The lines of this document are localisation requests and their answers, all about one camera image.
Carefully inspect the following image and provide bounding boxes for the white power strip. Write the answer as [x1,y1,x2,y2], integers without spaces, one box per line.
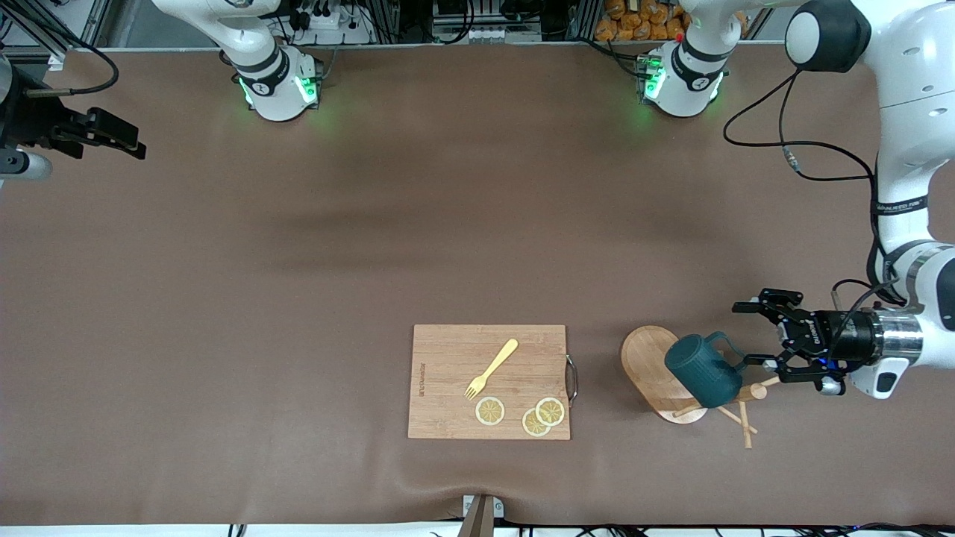
[287,0,374,45]

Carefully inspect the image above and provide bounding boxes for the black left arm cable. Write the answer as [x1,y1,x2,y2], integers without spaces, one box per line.
[724,69,907,359]

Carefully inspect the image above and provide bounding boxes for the bamboo cutting board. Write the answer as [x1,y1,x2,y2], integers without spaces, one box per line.
[407,324,580,441]

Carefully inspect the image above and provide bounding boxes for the grey electronics box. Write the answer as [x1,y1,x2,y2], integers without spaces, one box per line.
[431,0,545,44]

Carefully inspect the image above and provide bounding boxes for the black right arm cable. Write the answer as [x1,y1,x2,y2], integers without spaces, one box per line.
[0,30,120,96]

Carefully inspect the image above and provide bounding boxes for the yellow plastic fork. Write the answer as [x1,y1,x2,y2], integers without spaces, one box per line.
[464,339,519,401]

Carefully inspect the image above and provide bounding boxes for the bag of orange buns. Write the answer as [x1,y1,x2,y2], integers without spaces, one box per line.
[595,0,691,42]

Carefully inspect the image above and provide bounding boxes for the brown table cover mat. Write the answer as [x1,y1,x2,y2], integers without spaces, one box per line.
[0,41,955,527]

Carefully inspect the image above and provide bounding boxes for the wooden mug tree rack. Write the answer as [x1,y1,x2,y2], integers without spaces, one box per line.
[619,325,783,450]

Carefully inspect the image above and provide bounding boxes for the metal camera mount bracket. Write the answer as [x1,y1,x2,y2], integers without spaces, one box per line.
[457,494,505,537]

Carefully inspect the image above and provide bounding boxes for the aluminium frame rail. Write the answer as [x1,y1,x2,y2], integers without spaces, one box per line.
[0,0,113,72]

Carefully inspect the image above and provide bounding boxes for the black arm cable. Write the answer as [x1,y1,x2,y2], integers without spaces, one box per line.
[724,69,907,359]
[0,30,120,96]

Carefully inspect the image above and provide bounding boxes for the dark teal ribbed mug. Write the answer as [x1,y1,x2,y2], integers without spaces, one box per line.
[664,332,747,409]

